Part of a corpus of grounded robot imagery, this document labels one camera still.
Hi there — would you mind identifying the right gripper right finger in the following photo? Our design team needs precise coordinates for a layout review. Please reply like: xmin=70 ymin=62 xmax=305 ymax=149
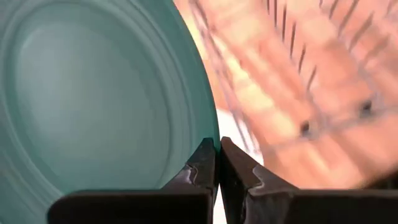
xmin=219 ymin=136 xmax=398 ymax=224

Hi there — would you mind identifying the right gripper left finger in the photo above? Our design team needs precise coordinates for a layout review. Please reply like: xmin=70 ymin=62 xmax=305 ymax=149
xmin=46 ymin=138 xmax=219 ymax=224

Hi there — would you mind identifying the dark green plate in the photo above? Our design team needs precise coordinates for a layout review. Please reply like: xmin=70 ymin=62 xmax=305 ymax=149
xmin=0 ymin=0 xmax=221 ymax=224

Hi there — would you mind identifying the grey wire dish rack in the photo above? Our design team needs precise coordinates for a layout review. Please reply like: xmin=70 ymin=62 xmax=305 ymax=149
xmin=186 ymin=0 xmax=398 ymax=190

